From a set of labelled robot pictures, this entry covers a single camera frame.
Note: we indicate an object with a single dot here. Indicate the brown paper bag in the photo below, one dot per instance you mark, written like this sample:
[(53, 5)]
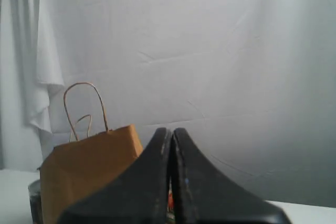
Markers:
[(74, 170)]

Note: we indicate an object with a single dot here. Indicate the white backdrop cloth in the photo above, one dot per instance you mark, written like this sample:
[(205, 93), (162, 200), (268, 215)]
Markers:
[(253, 82)]

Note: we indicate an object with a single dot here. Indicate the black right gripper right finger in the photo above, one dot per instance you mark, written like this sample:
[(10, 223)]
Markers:
[(203, 194)]

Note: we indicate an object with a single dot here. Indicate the yellow noodle package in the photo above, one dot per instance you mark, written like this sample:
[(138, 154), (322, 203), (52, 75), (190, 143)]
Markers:
[(170, 216)]

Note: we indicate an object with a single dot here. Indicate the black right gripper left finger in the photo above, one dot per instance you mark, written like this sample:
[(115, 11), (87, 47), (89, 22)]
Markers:
[(138, 195)]

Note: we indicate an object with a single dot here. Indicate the dark can with pull-tab lid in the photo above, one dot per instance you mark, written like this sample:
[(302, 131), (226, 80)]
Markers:
[(35, 202)]

